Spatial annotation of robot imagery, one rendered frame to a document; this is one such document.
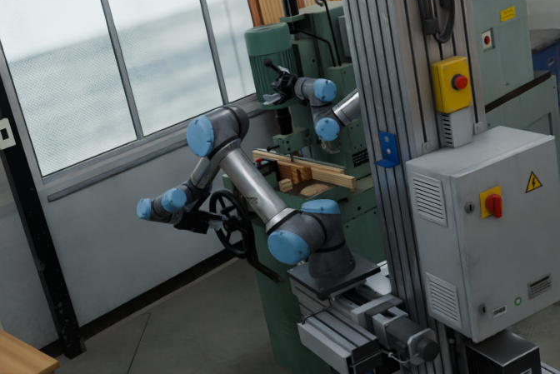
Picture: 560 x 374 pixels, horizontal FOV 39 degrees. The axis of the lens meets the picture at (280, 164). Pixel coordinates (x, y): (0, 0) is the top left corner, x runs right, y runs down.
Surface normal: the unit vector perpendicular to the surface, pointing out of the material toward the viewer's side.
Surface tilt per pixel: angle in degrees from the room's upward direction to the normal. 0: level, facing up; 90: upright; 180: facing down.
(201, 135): 85
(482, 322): 90
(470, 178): 90
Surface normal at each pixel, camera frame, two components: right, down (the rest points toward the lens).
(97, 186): 0.67, 0.10
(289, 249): -0.53, 0.46
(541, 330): -0.19, -0.93
